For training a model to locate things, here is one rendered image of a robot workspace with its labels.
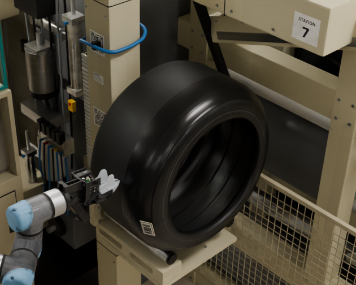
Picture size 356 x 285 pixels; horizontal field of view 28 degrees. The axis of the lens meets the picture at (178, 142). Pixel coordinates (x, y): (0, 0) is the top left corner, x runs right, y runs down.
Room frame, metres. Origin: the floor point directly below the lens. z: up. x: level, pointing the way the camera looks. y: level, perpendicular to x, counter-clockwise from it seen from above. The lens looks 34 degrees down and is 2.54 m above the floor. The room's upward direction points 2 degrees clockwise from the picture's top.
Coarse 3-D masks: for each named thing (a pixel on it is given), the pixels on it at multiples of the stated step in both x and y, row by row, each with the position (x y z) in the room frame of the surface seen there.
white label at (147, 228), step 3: (141, 222) 1.62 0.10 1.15; (144, 222) 1.61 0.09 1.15; (147, 222) 1.61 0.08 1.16; (141, 225) 1.62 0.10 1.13; (144, 225) 1.61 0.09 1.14; (147, 225) 1.61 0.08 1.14; (150, 225) 1.60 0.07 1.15; (144, 228) 1.62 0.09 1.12; (147, 228) 1.61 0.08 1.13; (150, 228) 1.61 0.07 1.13; (144, 231) 1.62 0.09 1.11; (147, 231) 1.62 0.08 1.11; (150, 231) 1.61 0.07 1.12; (153, 231) 1.61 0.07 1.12; (147, 234) 1.62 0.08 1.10; (150, 234) 1.62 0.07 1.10; (153, 234) 1.61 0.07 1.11
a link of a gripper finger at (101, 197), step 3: (111, 189) 1.62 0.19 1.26; (105, 192) 1.61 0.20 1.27; (108, 192) 1.61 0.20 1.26; (111, 192) 1.62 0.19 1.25; (99, 195) 1.59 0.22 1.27; (102, 195) 1.59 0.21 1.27; (105, 195) 1.59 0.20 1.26; (108, 195) 1.60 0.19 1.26; (99, 198) 1.58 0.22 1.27; (102, 198) 1.58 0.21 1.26; (105, 198) 1.59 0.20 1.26; (90, 201) 1.57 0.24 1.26; (93, 201) 1.57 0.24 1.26; (96, 201) 1.57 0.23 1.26; (99, 201) 1.57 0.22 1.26; (102, 201) 1.58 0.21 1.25
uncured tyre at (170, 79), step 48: (144, 96) 1.83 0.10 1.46; (192, 96) 1.80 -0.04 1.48; (240, 96) 1.88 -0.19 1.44; (96, 144) 1.79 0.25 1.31; (144, 144) 1.69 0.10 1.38; (192, 144) 1.71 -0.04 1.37; (240, 144) 2.08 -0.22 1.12; (144, 192) 1.62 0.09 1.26; (192, 192) 2.03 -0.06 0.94; (240, 192) 1.91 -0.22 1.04; (144, 240) 1.65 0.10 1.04; (192, 240) 1.73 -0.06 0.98
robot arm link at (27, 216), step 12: (24, 204) 1.45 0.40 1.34; (36, 204) 1.46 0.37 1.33; (48, 204) 1.48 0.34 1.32; (12, 216) 1.42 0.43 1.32; (24, 216) 1.42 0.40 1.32; (36, 216) 1.44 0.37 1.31; (48, 216) 1.46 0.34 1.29; (12, 228) 1.42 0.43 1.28; (24, 228) 1.41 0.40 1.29; (36, 228) 1.44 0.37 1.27
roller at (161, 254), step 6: (108, 216) 1.93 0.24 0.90; (114, 222) 1.90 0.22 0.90; (132, 234) 1.83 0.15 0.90; (138, 240) 1.81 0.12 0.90; (144, 246) 1.79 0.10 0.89; (156, 252) 1.75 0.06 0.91; (162, 252) 1.74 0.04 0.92; (168, 252) 1.73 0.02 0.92; (174, 252) 1.74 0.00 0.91; (162, 258) 1.73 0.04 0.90; (168, 258) 1.71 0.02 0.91; (174, 258) 1.73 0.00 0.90; (168, 264) 1.71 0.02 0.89
